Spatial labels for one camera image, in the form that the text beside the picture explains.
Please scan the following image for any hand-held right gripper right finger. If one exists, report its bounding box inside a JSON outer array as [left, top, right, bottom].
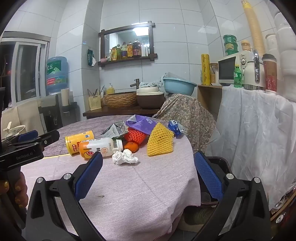
[[191, 151, 271, 241]]

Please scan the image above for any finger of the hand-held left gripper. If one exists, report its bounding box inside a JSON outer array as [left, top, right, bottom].
[[9, 129, 60, 151], [1, 130, 39, 146]]

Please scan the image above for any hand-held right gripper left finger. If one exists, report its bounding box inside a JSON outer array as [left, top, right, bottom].
[[25, 152, 107, 241]]

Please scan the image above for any brown trash bin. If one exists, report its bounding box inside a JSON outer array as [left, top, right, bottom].
[[183, 156, 234, 232]]

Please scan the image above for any white orange drink bottle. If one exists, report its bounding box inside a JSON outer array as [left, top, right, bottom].
[[79, 137, 123, 159]]

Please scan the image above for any blue snack wrapper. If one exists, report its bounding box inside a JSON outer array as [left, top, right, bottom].
[[168, 120, 185, 138]]

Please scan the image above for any yellow foam fruit net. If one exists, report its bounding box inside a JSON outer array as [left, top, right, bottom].
[[147, 122, 175, 157]]

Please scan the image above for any red foam fruit net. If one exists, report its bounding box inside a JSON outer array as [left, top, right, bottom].
[[124, 130, 148, 149]]

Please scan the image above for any purple plastic bag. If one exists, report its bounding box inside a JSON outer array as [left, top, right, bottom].
[[125, 114, 158, 136]]

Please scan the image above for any person's left hand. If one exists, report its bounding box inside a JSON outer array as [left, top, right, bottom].
[[0, 172, 29, 210]]

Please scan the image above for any black water dispenser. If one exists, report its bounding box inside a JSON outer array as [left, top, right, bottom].
[[38, 93, 80, 131]]

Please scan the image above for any yellow drink can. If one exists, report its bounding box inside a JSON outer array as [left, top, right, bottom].
[[65, 130, 95, 155]]

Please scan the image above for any crumpled white tissue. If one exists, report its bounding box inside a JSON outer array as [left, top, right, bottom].
[[112, 149, 139, 165]]

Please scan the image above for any pink tablecloth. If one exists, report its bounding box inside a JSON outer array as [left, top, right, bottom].
[[21, 115, 201, 240]]

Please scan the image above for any orange tangerine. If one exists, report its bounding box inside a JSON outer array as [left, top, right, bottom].
[[122, 141, 139, 153]]

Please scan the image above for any grey white milk carton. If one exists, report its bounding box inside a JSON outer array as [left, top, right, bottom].
[[100, 121, 129, 139]]

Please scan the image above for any yellow utensil holder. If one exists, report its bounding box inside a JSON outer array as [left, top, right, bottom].
[[88, 95, 102, 111]]

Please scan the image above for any white sheet cloth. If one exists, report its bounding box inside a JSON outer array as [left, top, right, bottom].
[[205, 85, 296, 211]]

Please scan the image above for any dark wooden counter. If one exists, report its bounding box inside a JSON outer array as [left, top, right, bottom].
[[83, 105, 162, 120]]

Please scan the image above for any blue water jug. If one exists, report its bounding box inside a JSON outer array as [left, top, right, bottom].
[[46, 56, 69, 95]]

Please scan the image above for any window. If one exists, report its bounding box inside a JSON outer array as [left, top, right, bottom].
[[0, 31, 51, 109]]

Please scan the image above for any floral patterned cloth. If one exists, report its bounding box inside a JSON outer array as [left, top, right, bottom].
[[153, 93, 216, 151]]

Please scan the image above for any wooden shelf cabinet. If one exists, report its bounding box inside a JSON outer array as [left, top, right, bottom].
[[197, 84, 223, 121]]

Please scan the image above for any wicker basket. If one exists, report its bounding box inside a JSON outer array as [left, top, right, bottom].
[[103, 91, 138, 108]]

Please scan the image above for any brown ceramic basin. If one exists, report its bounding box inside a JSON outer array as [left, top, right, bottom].
[[136, 93, 166, 109]]

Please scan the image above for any light blue plastic basin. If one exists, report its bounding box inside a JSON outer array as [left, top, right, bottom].
[[163, 77, 197, 96]]

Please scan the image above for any glass jar with sticks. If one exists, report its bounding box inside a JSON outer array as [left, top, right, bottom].
[[210, 63, 219, 84]]

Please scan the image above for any green soda bottle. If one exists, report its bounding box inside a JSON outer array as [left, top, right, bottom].
[[233, 64, 243, 88]]

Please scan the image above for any cream lidded pot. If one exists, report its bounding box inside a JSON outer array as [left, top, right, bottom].
[[136, 86, 165, 96]]

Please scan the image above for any yellow cylinder tin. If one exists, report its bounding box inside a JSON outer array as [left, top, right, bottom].
[[201, 54, 211, 86]]

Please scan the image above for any light blue towel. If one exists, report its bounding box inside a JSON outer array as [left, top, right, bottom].
[[139, 74, 167, 90]]

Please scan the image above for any white microwave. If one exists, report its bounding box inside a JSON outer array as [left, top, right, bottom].
[[217, 51, 255, 87]]

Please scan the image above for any row of bottles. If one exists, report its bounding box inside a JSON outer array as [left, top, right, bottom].
[[106, 39, 149, 62]]

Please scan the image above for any brown coffee cup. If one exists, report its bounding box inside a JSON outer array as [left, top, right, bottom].
[[262, 54, 278, 92]]

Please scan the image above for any wooden shelf with bottles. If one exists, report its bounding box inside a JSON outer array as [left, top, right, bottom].
[[98, 21, 158, 67]]

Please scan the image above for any stack of white cups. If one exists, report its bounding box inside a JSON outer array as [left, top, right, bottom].
[[265, 11, 296, 102]]

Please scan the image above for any stack of yellow paper cups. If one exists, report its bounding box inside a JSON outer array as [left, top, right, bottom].
[[241, 0, 266, 57]]

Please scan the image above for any green wall packet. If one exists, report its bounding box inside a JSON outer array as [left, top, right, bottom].
[[87, 49, 97, 67]]

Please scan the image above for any white kettle chrome handle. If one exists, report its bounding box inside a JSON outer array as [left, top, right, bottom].
[[243, 49, 265, 91]]

